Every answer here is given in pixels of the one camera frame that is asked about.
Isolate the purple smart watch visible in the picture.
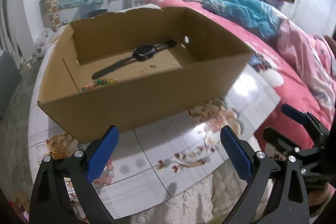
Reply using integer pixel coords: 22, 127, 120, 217
92, 39, 177, 80

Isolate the light pink quilt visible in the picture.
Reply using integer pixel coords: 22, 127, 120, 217
276, 19, 335, 119

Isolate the blue cartoon quilt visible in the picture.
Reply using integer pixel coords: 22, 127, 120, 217
202, 0, 284, 41

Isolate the orange patterned hanging strip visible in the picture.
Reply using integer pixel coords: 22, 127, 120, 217
44, 0, 61, 32

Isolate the white plastic bag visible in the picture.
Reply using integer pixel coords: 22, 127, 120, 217
33, 28, 55, 57

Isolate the pink floral blanket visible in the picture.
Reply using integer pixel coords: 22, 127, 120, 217
145, 0, 332, 149

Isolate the brown cardboard box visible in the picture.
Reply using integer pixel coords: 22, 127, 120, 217
38, 7, 252, 143

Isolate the white water dispenser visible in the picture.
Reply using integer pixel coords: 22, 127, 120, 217
129, 0, 146, 8

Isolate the colourful bead bracelet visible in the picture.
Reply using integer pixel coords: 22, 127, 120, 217
80, 77, 119, 92

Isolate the floral white plastic mat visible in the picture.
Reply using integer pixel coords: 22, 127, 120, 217
28, 25, 280, 218

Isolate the grey flat board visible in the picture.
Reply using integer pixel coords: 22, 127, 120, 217
0, 52, 22, 119

